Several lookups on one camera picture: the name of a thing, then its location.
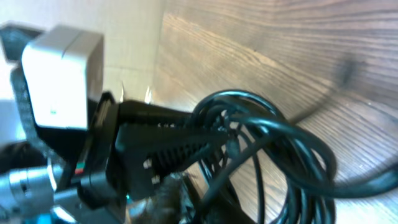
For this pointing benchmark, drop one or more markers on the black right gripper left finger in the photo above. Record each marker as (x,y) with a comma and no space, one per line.
(165,207)

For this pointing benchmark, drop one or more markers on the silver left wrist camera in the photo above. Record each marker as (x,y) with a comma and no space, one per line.
(63,68)

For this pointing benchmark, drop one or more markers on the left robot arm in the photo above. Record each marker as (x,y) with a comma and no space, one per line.
(32,170)

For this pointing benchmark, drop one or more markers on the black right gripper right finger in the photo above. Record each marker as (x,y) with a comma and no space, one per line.
(221,212)

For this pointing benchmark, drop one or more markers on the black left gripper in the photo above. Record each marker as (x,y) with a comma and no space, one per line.
(95,191)

